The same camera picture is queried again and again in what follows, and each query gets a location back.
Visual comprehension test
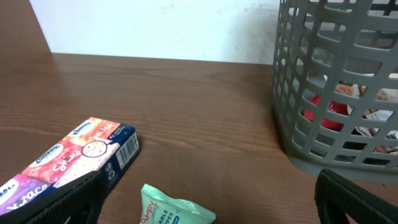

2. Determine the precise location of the mint green wipes pack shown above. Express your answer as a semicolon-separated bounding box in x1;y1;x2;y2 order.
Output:
140;184;216;224

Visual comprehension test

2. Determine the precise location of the orange and tan cracker pack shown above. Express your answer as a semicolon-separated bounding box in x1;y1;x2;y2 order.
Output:
303;95;351;131

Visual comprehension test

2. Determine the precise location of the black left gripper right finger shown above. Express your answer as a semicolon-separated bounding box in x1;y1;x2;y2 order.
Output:
315;169;397;224

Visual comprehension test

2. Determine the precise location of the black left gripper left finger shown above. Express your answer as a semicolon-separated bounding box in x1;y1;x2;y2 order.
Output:
1;171;106;224

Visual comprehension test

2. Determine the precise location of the Kleenex tissue multipack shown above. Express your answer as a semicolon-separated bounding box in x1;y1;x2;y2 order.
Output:
1;117;140;214

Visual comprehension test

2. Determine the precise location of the grey plastic slotted basket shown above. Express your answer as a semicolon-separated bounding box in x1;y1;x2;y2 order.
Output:
272;0;397;184

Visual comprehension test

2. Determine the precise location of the beige rice bag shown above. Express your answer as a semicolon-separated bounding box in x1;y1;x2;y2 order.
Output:
323;73;398;155

